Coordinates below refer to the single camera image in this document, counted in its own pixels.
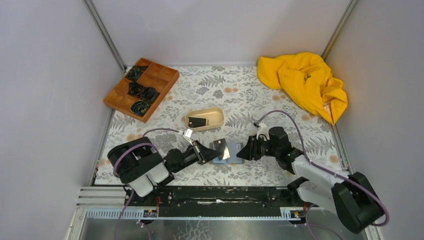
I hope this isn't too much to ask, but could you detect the floral patterned table mat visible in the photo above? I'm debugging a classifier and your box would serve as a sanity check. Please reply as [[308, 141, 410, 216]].
[[94, 66, 342, 185]]

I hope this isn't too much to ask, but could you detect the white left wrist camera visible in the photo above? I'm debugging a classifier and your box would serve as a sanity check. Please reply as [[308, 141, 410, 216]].
[[179, 128, 194, 146]]

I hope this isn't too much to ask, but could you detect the grey card holder wallet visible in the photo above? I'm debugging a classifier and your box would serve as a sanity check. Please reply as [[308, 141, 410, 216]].
[[210, 142, 244, 164]]

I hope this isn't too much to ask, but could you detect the orange compartment organizer tray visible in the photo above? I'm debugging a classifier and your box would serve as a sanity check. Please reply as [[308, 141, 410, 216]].
[[103, 58, 180, 123]]

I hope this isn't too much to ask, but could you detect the beige oval plastic tray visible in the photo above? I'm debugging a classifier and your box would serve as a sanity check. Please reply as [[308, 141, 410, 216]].
[[184, 107, 225, 132]]

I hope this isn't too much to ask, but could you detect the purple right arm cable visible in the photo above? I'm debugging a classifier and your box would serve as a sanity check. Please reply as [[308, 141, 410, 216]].
[[254, 109, 391, 228]]

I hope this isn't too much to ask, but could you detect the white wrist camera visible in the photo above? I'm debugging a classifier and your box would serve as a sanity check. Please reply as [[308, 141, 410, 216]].
[[179, 128, 194, 146], [253, 122, 269, 140]]

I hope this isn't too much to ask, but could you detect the black credit card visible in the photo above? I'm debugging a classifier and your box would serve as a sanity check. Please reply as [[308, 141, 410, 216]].
[[212, 138, 231, 161], [187, 116, 209, 128]]

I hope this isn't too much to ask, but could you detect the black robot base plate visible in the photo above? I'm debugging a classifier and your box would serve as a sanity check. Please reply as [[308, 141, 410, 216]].
[[124, 186, 310, 218]]

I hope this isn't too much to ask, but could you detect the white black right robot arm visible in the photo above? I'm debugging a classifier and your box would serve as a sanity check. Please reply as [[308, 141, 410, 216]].
[[237, 126, 385, 234]]

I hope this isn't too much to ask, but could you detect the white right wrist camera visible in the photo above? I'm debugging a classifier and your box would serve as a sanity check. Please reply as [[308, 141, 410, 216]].
[[253, 122, 269, 140]]

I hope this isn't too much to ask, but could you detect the dark rolled ribbon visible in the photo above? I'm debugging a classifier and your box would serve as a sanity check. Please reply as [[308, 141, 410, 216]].
[[130, 100, 151, 117], [140, 87, 160, 104], [127, 81, 144, 98], [125, 65, 149, 82]]

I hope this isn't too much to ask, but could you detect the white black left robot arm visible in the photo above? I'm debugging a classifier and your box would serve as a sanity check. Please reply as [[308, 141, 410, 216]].
[[107, 136, 220, 197]]

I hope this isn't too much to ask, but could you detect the yellow crumpled cloth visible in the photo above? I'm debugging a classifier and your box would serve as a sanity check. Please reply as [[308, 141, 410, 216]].
[[256, 52, 348, 125]]

